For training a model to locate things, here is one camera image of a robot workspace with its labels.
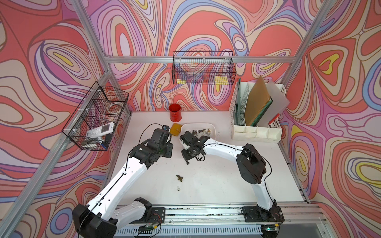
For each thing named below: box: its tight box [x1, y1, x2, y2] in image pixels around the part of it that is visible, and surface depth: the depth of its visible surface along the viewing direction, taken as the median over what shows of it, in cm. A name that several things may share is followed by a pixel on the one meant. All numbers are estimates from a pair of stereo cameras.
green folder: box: [251, 99, 274, 127], surface depth 92 cm
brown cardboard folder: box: [244, 75, 271, 126], surface depth 101 cm
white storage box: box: [180, 122, 217, 140], surface depth 107 cm
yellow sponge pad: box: [170, 122, 183, 137], surface depth 108 cm
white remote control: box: [85, 121, 115, 139], surface depth 70 cm
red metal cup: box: [168, 103, 183, 123], surface depth 111 cm
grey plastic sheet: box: [257, 79, 290, 127], surface depth 91 cm
